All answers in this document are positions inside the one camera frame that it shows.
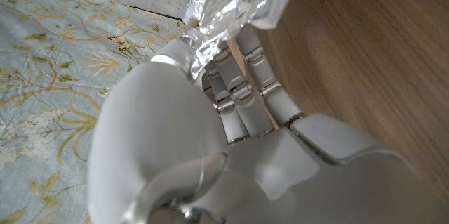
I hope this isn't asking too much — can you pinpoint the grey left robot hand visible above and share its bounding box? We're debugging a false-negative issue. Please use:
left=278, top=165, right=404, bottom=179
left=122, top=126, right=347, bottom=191
left=86, top=23, right=449, bottom=224

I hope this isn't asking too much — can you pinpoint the aluminum foil roll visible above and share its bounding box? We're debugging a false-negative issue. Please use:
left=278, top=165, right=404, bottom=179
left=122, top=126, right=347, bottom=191
left=182, top=0, right=306, bottom=81

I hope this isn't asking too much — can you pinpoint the floral printed backdrop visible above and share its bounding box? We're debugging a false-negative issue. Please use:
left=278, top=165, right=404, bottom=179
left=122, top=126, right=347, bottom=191
left=0, top=0, right=192, bottom=224

